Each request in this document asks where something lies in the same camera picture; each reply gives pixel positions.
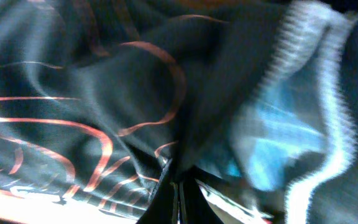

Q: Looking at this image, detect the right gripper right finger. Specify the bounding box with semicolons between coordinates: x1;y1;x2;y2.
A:
179;178;223;224

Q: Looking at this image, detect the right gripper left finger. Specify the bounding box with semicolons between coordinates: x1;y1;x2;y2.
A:
137;159;178;224

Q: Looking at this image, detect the black printed cycling jersey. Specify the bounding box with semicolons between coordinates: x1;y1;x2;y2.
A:
0;1;358;223

